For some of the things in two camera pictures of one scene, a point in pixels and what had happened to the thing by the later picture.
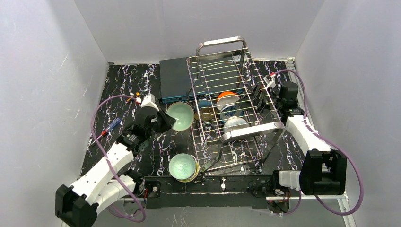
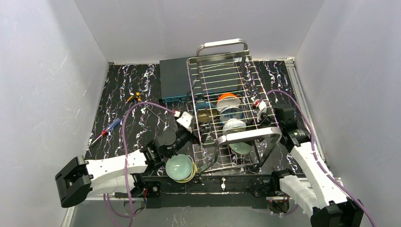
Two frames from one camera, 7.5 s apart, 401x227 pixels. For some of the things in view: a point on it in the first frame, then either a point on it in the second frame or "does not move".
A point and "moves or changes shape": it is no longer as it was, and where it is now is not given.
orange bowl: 225,93 moves or changes shape
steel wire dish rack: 236,125 does not move
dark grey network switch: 188,79 does not move
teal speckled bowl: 182,166 does not move
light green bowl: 184,114 → 240,148
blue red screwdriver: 111,126 does not move
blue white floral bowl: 230,110 does not move
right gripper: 267,97 → 267,114
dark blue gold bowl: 205,111 does not move
